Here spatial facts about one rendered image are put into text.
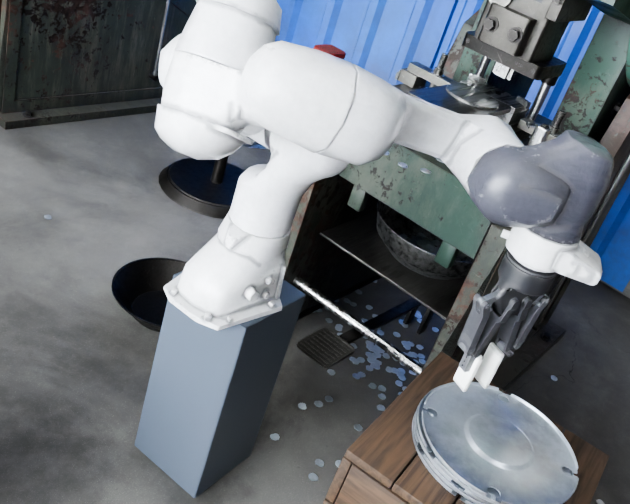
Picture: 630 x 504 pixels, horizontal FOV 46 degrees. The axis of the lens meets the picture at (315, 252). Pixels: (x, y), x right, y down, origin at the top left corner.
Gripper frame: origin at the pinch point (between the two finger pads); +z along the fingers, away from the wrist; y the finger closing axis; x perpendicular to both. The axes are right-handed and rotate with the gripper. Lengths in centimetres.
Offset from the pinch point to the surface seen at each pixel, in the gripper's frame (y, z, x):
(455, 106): -26, -20, -55
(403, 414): -2.9, 23.0, -12.2
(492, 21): -35, -36, -63
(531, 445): -20.7, 19.6, 2.3
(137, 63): -10, 38, -216
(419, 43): -116, 6, -186
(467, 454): -6.5, 19.6, 1.2
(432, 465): -0.2, 21.5, 0.6
